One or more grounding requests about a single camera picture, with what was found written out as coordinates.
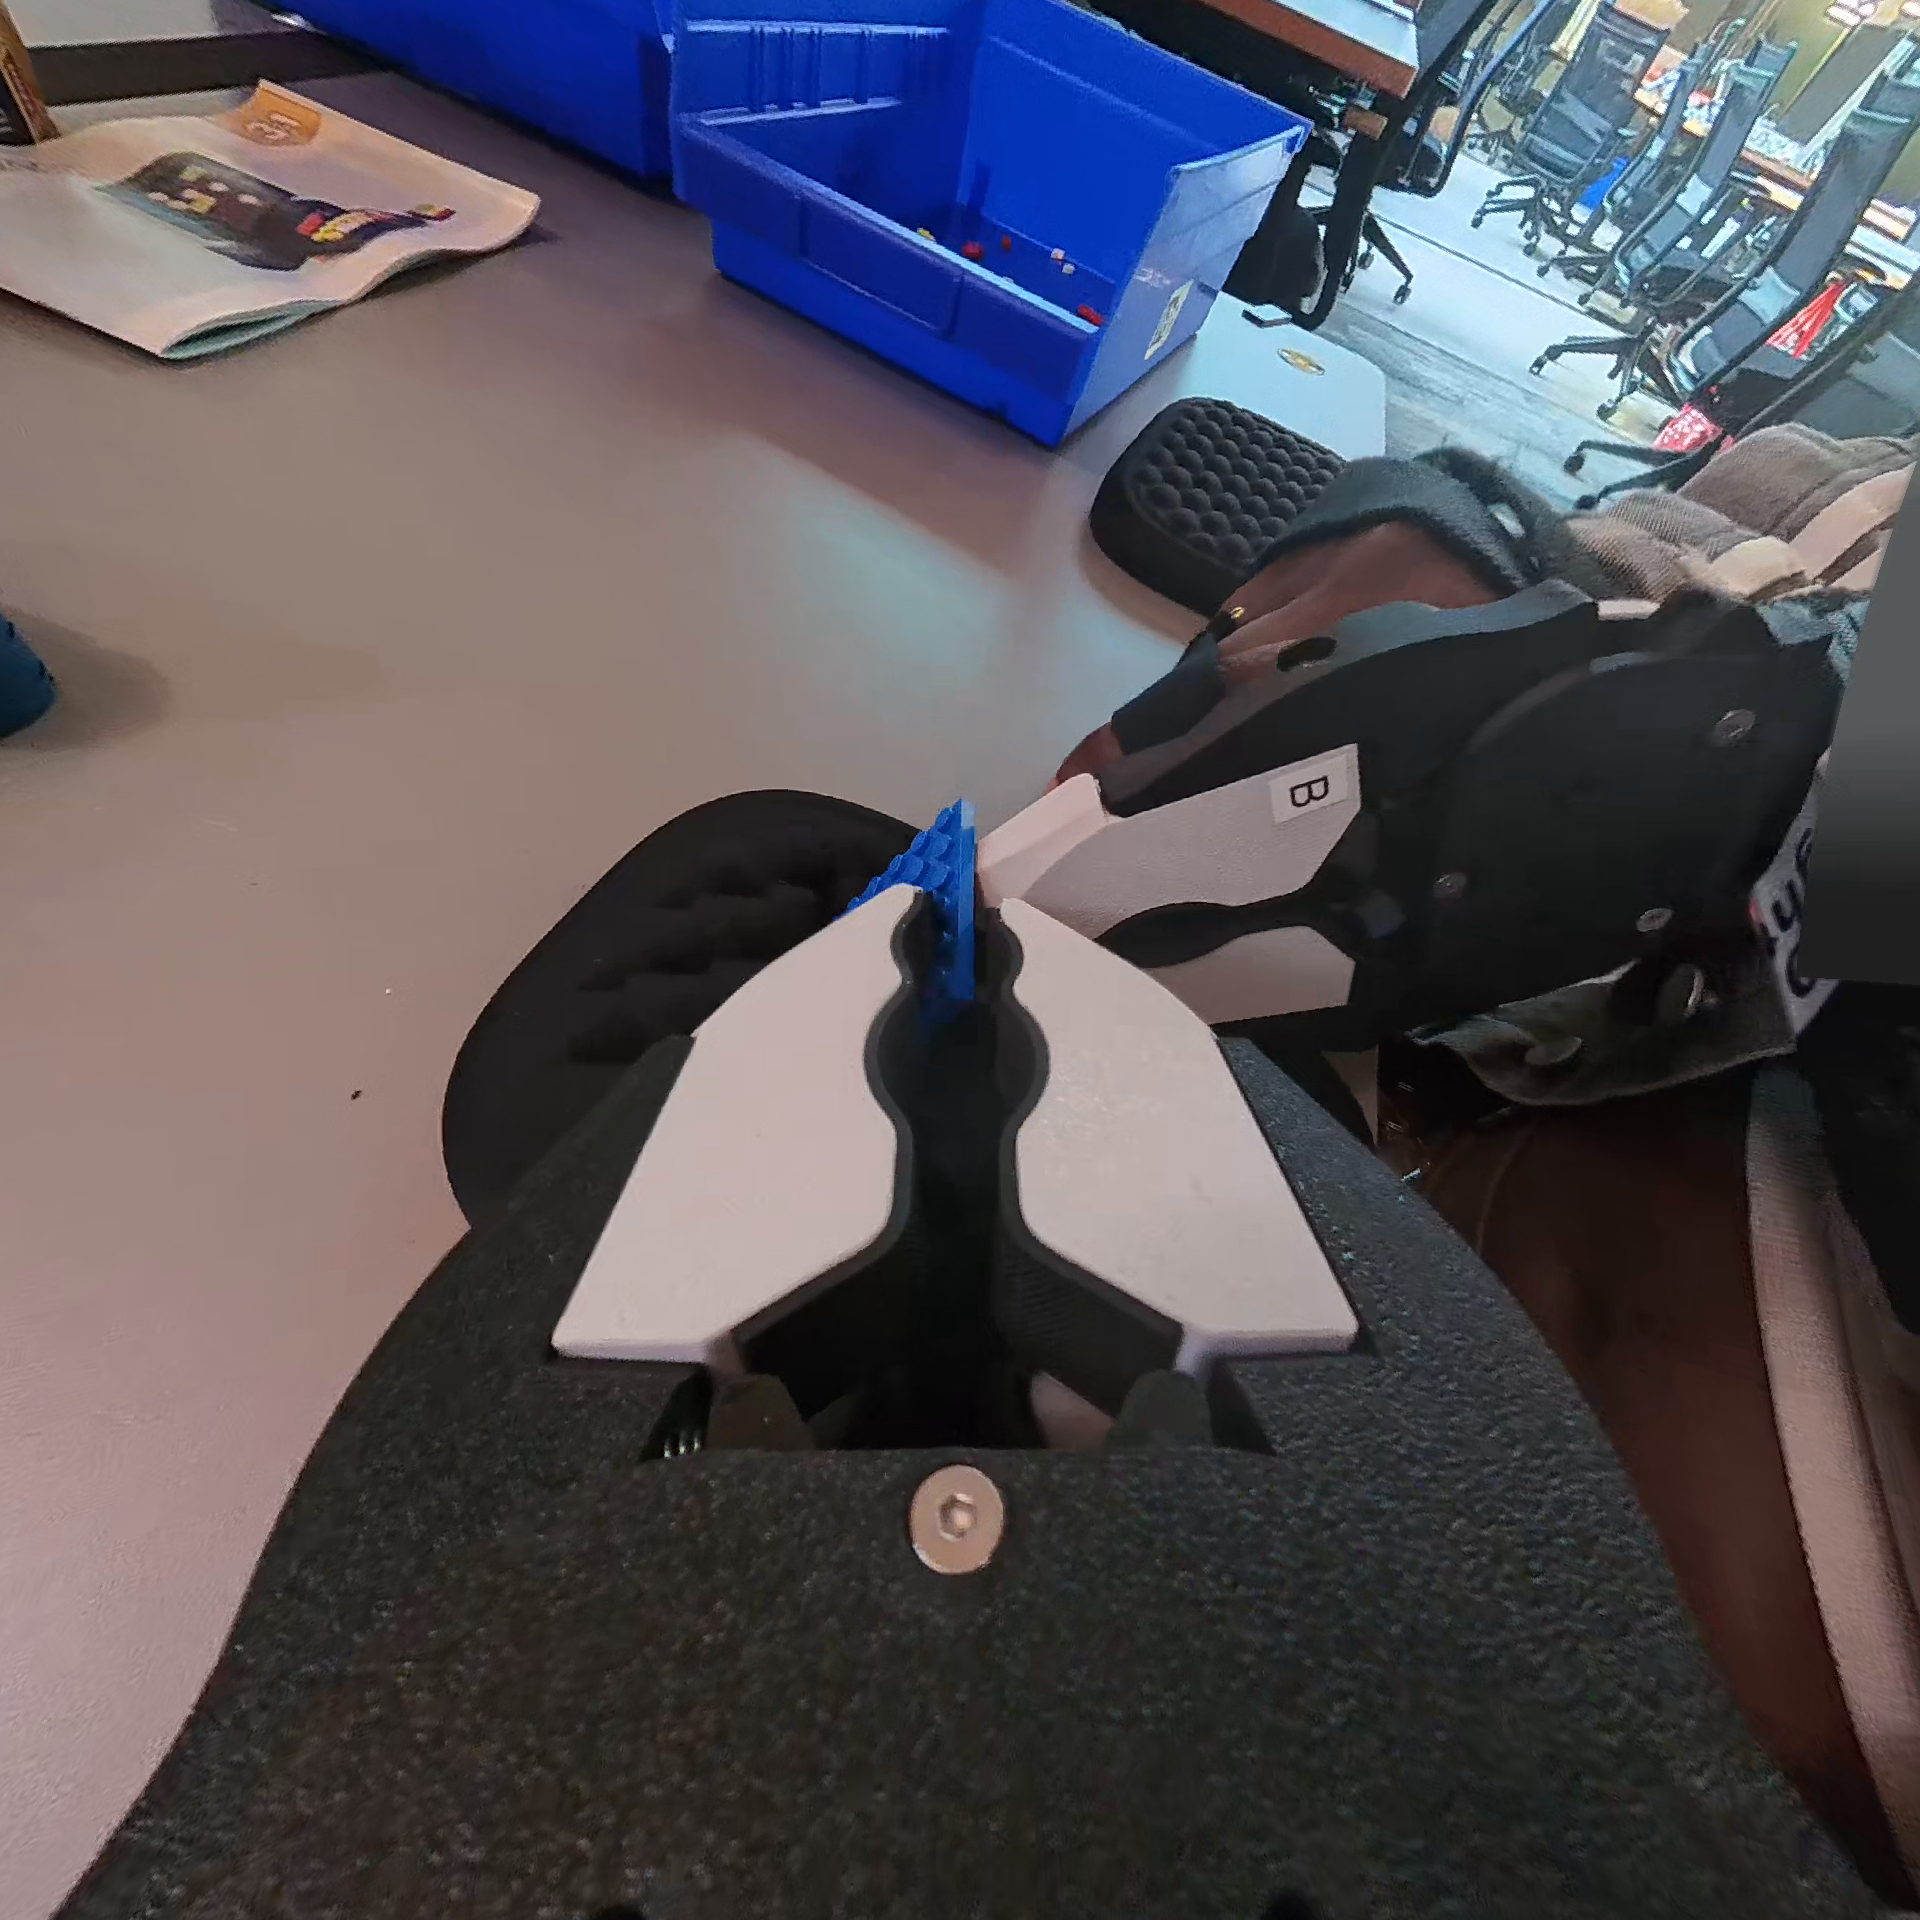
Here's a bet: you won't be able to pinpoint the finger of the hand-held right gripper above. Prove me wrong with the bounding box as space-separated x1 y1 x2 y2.
977 742 1368 944
1098 898 1361 1025

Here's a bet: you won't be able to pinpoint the blue plastic bin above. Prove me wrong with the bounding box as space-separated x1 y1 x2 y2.
281 0 677 182
671 0 1315 448

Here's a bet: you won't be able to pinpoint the blue toy game console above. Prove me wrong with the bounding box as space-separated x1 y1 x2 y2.
0 609 58 742

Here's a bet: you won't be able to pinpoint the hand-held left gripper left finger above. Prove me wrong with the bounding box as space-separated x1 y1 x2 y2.
549 884 923 1379

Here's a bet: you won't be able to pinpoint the row of black office chairs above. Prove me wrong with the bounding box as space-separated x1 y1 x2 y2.
1464 0 1920 468

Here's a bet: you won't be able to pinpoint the blue studded building plate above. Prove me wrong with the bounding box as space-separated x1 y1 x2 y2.
846 798 997 1036

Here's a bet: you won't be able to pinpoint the scattered small loose bricks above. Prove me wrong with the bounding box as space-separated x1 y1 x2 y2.
914 220 1118 329

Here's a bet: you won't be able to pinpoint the black office chair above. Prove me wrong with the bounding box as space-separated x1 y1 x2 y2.
1243 117 1420 329

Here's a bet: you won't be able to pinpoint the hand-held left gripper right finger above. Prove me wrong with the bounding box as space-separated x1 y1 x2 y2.
988 898 1361 1379

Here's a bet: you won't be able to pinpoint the black foam pad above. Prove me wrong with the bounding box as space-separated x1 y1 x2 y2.
1090 395 1353 610
443 791 932 1217

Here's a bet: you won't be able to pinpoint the blue and yellow toy box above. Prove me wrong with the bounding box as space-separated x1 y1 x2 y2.
0 0 64 150

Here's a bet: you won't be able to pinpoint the wooden office desk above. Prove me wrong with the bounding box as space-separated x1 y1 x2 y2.
1200 0 1494 203

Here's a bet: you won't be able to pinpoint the person's right forearm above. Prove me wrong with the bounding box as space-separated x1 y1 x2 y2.
1559 424 1920 609

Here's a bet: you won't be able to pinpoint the person's right hand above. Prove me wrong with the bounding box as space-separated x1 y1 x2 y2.
1215 525 1522 636

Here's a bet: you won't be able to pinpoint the white instruction booklet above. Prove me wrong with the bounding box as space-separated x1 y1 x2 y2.
0 81 545 367

